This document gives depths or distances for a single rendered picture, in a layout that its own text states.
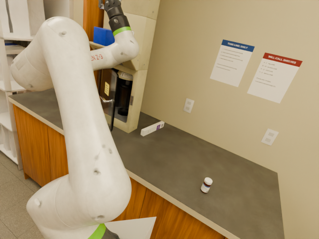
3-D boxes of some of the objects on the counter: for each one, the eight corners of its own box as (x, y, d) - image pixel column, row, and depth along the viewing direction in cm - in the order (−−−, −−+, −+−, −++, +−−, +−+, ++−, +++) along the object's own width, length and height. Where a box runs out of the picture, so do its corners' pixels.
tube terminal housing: (117, 109, 166) (128, 15, 132) (146, 123, 154) (167, 23, 121) (97, 117, 145) (104, 8, 112) (128, 133, 133) (146, 17, 100)
